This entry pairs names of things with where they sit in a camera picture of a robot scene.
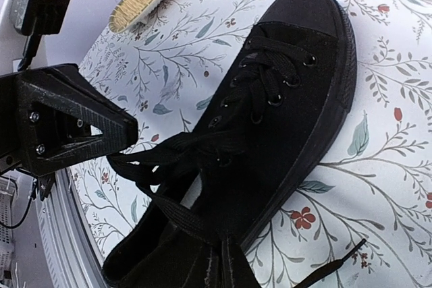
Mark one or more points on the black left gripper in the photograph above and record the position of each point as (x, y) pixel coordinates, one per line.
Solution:
(63, 88)

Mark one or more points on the black shoe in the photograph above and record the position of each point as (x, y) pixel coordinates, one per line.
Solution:
(253, 139)

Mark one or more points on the front aluminium rail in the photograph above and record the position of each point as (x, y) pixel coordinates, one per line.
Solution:
(70, 251)

